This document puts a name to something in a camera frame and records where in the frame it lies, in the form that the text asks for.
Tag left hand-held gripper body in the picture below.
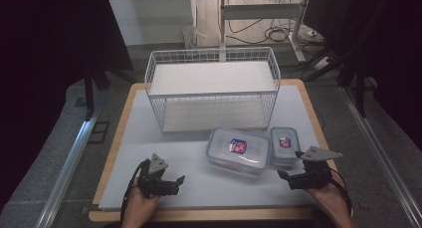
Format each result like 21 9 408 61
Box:
135 152 170 199

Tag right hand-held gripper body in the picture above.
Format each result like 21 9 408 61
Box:
288 145 343 191

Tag small clear lidded container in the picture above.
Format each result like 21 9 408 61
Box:
269 125 302 171

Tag large clear lidded container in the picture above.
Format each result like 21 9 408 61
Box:
205 126 272 178

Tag white wire rack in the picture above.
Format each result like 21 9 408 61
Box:
144 47 282 134

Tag person's left hand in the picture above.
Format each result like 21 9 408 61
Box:
123 187 162 219

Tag person's right hand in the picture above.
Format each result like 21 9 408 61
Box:
307 174 347 216

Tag black tripod stand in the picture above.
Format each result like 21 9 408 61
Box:
82 63 137 122
303 43 379 119

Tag white power strip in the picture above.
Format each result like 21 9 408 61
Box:
313 56 333 72

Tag dark curtain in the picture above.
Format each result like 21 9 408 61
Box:
0 0 134 209
303 0 422 152

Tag white metal stand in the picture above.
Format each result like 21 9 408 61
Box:
218 0 312 64

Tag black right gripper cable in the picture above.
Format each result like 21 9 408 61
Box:
329 174 354 219

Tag aluminium floor rail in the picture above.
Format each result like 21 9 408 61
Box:
338 86 422 228
34 113 102 228

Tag black floor cables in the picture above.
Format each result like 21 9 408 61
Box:
227 0 327 47

